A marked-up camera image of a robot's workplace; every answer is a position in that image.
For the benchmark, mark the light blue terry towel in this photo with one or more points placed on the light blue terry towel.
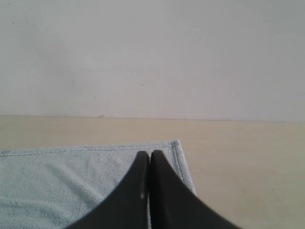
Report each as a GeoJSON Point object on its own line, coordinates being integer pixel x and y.
{"type": "Point", "coordinates": [53, 187]}

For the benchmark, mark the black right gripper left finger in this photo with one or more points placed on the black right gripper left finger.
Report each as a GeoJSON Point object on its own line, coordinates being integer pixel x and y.
{"type": "Point", "coordinates": [126, 206]}

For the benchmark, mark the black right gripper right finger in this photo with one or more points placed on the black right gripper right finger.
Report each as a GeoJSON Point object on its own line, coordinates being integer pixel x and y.
{"type": "Point", "coordinates": [173, 205]}

